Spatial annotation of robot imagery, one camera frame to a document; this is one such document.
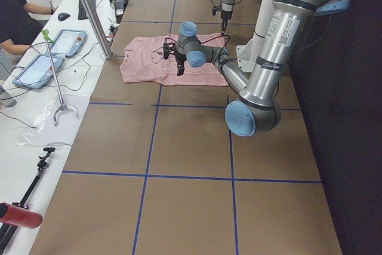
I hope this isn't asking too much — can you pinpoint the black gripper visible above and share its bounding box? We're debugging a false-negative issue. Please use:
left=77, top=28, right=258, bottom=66
left=175, top=54, right=187, bottom=76
left=220, top=10, right=233, bottom=35

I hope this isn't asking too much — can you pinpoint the pink t-shirt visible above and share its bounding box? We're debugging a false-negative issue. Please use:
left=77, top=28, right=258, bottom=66
left=119, top=34, right=227, bottom=87

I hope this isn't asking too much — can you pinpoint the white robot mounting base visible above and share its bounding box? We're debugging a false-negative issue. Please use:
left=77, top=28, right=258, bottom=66
left=236, top=45, right=261, bottom=73

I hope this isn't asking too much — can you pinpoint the black power adapter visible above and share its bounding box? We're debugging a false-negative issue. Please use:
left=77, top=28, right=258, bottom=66
left=113, top=0, right=127, bottom=23

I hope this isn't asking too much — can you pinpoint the black keyboard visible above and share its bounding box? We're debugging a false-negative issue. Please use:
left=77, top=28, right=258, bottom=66
left=78, top=0, right=97, bottom=20

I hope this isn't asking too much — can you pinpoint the upper blue teach pendant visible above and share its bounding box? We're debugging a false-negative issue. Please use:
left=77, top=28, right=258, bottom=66
left=50, top=29, right=87, bottom=58

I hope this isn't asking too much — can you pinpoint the blue teach pendant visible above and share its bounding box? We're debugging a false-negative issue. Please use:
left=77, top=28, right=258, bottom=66
left=50, top=29, right=87, bottom=58
left=12, top=54, right=53, bottom=89

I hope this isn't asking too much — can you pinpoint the black computer mouse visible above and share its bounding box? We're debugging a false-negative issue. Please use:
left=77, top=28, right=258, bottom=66
left=57, top=13, right=70, bottom=21

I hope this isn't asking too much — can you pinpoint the clear plastic bag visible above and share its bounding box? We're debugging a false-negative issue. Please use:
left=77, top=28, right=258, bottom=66
left=16, top=94, right=90, bottom=146

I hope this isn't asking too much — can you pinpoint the silver reacher grabber tool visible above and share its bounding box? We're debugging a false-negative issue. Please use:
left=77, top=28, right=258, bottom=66
left=42, top=29, right=79, bottom=127

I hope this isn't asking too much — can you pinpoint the lower blue teach pendant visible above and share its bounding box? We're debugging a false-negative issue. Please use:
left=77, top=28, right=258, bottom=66
left=12, top=54, right=53, bottom=89

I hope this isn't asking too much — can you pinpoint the seated person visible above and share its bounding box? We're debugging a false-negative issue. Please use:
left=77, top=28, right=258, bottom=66
left=1, top=0, right=57, bottom=56

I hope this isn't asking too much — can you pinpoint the red cylinder tube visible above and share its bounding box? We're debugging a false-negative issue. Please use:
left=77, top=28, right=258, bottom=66
left=1, top=202, right=43, bottom=229

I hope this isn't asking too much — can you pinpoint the black selfie stick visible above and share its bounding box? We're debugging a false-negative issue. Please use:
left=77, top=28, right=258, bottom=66
left=1, top=147, right=56, bottom=254

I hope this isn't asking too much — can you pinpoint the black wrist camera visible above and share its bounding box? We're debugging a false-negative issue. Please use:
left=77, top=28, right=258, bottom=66
left=163, top=42, right=175, bottom=60
left=212, top=5, right=221, bottom=16

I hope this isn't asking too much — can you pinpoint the aluminium frame post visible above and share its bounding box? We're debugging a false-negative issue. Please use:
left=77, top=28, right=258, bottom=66
left=81, top=0, right=112, bottom=59

